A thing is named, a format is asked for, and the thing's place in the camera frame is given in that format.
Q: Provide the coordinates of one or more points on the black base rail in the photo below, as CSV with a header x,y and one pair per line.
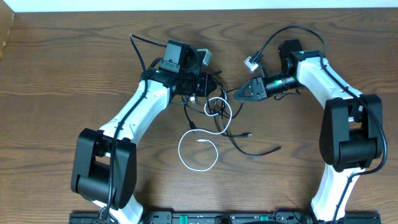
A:
x,y
280,216

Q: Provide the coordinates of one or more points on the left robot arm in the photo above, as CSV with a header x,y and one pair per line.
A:
x,y
105,163

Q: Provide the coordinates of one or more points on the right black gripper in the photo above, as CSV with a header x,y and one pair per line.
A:
x,y
259,89

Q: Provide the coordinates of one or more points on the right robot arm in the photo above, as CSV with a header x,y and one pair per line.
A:
x,y
351,134

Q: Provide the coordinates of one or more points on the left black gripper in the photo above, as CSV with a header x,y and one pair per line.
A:
x,y
206,84

